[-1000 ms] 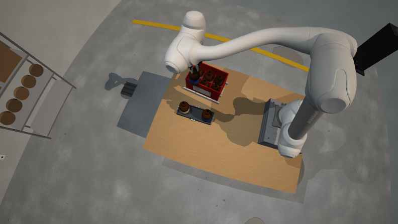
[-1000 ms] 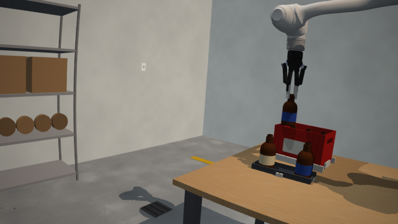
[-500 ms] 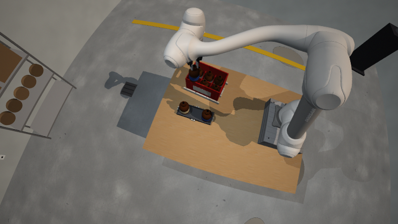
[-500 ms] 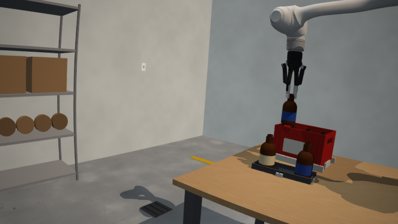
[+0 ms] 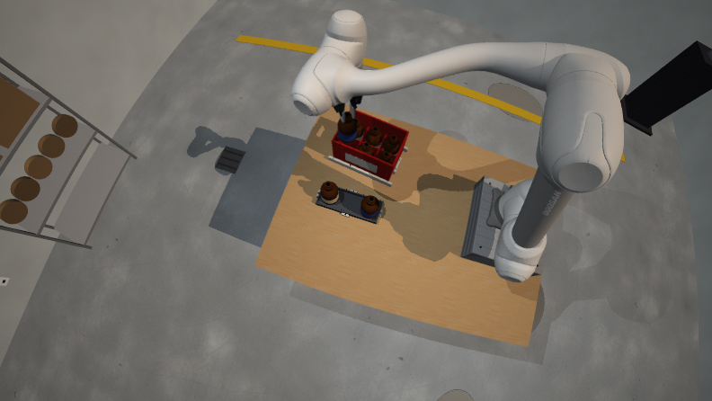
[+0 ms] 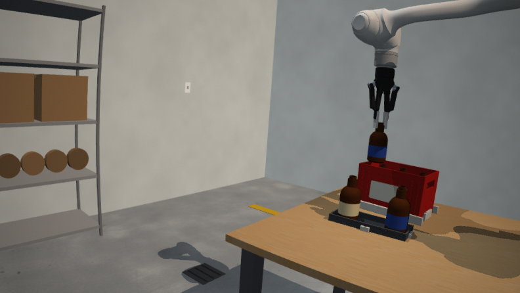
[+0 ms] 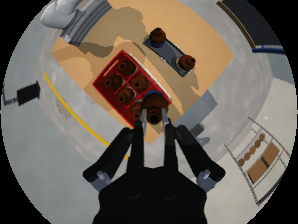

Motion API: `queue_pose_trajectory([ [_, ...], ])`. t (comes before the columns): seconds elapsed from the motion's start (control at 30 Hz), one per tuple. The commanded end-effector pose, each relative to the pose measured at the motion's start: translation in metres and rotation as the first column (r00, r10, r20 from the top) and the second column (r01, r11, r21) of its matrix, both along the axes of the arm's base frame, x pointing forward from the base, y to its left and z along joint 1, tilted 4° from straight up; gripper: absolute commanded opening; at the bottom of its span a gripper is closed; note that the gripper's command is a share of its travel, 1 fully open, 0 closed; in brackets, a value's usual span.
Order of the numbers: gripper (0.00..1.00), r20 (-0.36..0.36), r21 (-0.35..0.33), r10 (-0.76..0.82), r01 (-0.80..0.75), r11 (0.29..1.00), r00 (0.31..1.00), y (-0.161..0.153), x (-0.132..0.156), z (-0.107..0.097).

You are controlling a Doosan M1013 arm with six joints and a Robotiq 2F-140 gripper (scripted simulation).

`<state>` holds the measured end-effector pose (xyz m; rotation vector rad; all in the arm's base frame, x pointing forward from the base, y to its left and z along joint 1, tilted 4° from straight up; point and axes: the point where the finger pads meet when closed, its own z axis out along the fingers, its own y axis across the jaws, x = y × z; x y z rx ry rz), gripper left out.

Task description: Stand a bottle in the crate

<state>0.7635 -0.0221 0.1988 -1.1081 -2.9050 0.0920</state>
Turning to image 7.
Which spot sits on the red crate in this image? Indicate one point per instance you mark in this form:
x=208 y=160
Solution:
x=111 y=98

